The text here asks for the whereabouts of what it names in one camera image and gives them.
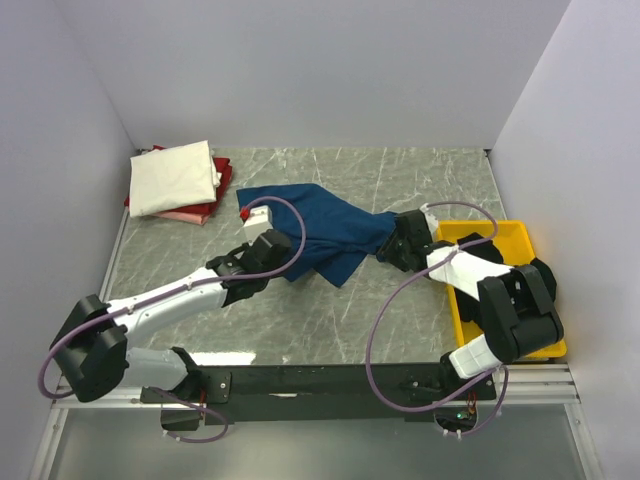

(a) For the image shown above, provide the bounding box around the blue t shirt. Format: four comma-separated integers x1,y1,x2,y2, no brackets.
236,183,395,288

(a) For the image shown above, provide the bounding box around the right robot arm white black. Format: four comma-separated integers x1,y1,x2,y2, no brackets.
378,205,564,399

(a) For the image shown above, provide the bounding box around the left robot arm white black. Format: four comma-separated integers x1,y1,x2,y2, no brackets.
50,229,292,403

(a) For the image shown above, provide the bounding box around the black t shirt in bin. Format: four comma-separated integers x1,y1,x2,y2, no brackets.
454,257,557,328

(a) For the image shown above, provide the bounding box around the folded red t shirt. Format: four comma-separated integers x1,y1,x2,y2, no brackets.
123,144,234,218

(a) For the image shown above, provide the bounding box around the yellow plastic bin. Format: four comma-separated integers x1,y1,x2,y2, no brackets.
435,220,567,361

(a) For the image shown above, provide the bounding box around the folded white t shirt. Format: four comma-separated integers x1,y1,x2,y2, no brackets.
128,139,223,219

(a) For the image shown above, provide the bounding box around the black base beam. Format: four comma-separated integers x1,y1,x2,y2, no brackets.
139,363,501,432

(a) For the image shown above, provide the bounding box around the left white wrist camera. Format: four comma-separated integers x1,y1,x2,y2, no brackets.
240,205,273,243

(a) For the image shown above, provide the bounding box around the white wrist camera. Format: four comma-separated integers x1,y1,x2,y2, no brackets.
240,205,273,243
419,203,439,237

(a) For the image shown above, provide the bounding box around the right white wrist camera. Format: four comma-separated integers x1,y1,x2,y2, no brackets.
419,203,439,237

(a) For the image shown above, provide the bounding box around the aluminium frame rail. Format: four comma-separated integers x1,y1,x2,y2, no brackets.
29,209,131,480

